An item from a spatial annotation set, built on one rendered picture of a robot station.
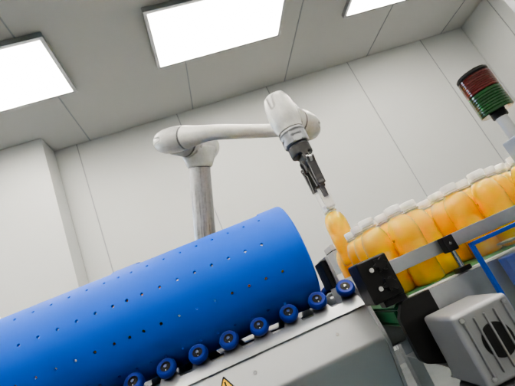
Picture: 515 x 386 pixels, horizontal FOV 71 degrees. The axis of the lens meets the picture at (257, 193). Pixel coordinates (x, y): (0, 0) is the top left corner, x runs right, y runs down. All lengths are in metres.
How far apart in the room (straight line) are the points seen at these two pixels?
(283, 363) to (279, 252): 0.24
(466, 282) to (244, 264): 0.48
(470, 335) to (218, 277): 0.50
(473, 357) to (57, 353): 0.81
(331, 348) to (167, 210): 3.22
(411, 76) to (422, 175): 1.40
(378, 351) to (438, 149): 4.12
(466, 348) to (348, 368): 0.27
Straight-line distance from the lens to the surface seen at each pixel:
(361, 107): 4.76
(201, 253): 0.89
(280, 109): 1.22
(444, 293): 0.86
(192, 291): 0.86
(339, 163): 4.28
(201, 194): 1.64
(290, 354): 0.87
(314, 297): 0.90
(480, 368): 0.74
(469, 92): 0.89
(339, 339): 0.89
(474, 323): 0.74
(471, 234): 0.94
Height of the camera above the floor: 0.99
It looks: 17 degrees up
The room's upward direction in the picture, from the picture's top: 24 degrees counter-clockwise
